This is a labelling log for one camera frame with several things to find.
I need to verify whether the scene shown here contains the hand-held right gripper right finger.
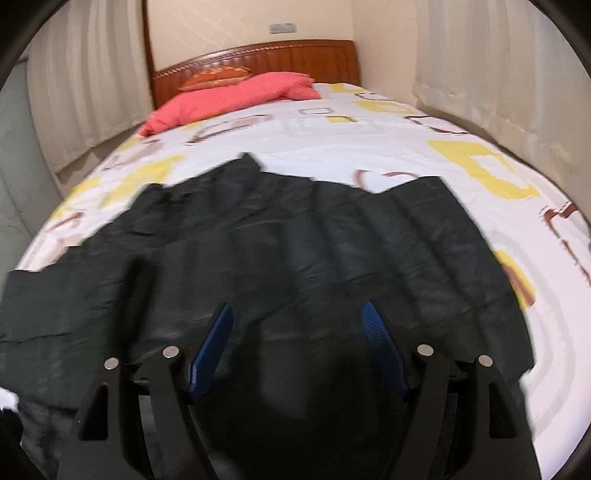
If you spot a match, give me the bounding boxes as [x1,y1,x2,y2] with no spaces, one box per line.
[360,300,541,480]

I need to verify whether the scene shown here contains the wooden headboard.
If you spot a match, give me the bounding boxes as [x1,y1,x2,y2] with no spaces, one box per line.
[151,40,361,109]

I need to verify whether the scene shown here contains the patterned white bed sheet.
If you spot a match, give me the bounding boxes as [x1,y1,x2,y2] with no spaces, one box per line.
[18,82,591,480]

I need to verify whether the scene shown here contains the frosted glass door wardrobe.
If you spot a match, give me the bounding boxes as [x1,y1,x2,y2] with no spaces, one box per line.
[0,55,65,278]

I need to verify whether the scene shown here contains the black puffer jacket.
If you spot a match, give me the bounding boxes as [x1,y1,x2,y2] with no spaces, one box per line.
[0,152,536,480]

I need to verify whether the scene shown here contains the pink pillow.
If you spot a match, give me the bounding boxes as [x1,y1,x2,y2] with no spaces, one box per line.
[139,71,321,138]

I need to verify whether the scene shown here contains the orange patterned cushion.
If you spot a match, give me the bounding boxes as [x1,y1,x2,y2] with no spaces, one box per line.
[178,66,254,92]

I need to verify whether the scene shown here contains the cream curtain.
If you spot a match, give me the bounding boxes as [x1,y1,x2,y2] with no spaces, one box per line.
[413,0,591,185]
[25,0,153,174]

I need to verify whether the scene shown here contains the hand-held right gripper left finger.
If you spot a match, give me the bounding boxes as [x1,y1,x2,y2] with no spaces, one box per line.
[58,302,234,480]

